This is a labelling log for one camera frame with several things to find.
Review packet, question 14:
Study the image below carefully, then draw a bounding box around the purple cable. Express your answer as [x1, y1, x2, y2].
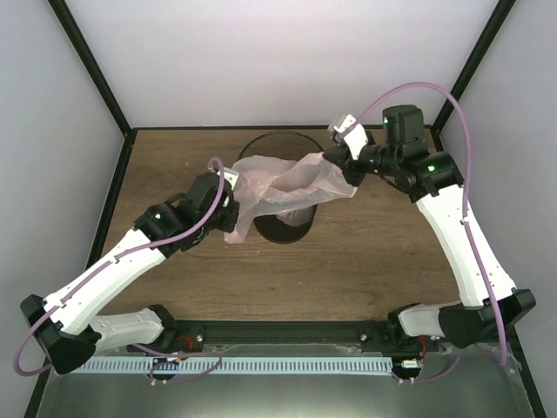
[343, 82, 508, 365]
[12, 157, 226, 376]

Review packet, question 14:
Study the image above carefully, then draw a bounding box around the black left frame post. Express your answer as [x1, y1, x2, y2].
[46, 0, 131, 137]

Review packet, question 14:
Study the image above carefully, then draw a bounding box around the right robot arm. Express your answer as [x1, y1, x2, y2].
[324, 104, 536, 351]

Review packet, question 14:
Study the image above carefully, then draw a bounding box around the black frame post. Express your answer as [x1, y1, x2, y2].
[433, 0, 518, 127]
[46, 0, 131, 137]

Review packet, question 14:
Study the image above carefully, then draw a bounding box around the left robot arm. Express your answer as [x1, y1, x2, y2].
[20, 169, 239, 374]

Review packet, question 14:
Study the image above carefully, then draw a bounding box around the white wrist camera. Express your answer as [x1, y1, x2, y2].
[327, 114, 368, 160]
[218, 168, 240, 191]

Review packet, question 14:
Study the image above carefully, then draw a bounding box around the pink plastic trash bag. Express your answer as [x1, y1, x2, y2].
[225, 152, 358, 244]

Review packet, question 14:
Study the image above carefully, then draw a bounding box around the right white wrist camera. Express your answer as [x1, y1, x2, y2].
[327, 114, 368, 160]

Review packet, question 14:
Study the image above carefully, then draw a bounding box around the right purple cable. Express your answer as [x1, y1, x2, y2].
[343, 82, 508, 365]

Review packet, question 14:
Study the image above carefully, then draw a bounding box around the black right frame post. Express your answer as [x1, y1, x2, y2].
[433, 0, 518, 127]

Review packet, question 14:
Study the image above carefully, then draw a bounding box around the light blue slotted cable duct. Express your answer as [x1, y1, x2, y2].
[76, 356, 393, 375]

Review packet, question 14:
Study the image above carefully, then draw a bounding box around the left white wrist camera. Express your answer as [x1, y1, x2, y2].
[218, 168, 240, 191]

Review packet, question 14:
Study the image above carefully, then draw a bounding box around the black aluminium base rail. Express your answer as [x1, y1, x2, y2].
[125, 320, 458, 354]

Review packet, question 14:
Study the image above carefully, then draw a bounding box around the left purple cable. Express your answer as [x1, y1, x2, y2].
[12, 157, 226, 376]

